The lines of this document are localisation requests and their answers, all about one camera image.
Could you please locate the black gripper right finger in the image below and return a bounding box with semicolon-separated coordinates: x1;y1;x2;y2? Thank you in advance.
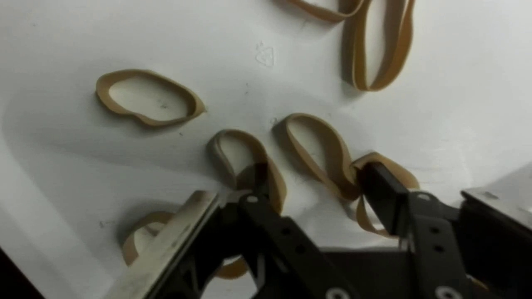
357;162;471;299

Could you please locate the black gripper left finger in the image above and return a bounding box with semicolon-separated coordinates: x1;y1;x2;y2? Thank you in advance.
237;164;358;299

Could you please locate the white plastic storage box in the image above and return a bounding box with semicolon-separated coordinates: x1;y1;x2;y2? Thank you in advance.
0;0;532;299

